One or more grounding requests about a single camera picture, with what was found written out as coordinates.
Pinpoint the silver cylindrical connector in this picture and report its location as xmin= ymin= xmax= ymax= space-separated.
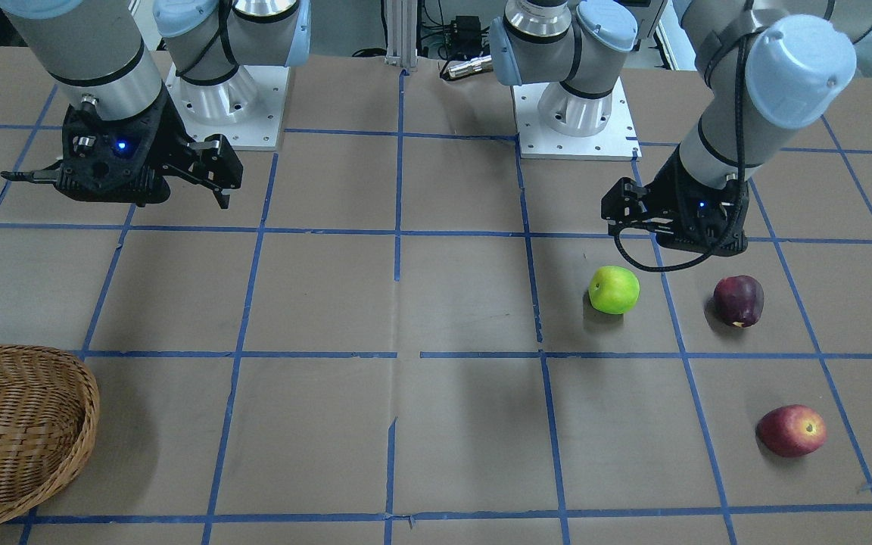
xmin=440 ymin=54 xmax=494 ymax=82

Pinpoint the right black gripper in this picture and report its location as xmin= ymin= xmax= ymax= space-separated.
xmin=1 ymin=97 xmax=244 ymax=210

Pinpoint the aluminium frame post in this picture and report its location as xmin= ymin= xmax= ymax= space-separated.
xmin=381 ymin=0 xmax=419 ymax=73

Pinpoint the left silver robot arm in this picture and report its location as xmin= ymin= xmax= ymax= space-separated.
xmin=488 ymin=1 xmax=872 ymax=261

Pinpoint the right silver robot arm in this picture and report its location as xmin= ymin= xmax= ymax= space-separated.
xmin=0 ymin=1 xmax=311 ymax=208

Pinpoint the black power adapter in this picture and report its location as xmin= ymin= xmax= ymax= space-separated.
xmin=450 ymin=15 xmax=482 ymax=56

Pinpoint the dark red apple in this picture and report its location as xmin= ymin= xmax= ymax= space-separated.
xmin=712 ymin=275 xmax=765 ymax=328

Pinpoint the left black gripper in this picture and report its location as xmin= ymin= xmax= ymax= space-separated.
xmin=601 ymin=151 xmax=749 ymax=256

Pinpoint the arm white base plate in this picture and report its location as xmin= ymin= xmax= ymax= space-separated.
xmin=511 ymin=79 xmax=643 ymax=161
xmin=165 ymin=65 xmax=291 ymax=151

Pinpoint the woven wicker basket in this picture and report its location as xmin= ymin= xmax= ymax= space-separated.
xmin=0 ymin=344 xmax=100 ymax=524

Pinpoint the green apple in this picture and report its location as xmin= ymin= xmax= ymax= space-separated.
xmin=588 ymin=266 xmax=640 ymax=315

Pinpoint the red yellow apple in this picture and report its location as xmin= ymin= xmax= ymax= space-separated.
xmin=755 ymin=404 xmax=828 ymax=458

